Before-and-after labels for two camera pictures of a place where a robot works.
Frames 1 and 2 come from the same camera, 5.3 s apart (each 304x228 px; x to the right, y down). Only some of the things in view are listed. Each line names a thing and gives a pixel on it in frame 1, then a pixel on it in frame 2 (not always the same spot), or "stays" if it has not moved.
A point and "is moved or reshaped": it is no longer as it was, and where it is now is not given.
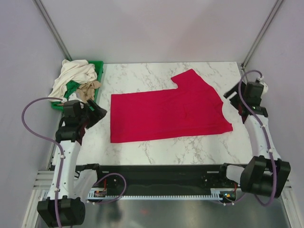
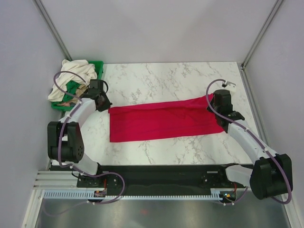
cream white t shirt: (80, 71) stays
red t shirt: (193, 109) is moved or reshaped
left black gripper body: (83, 118) -> (106, 103)
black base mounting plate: (161, 179) stays
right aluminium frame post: (261, 33) stays
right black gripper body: (235, 101) -> (213, 108)
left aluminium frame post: (43, 12) stays
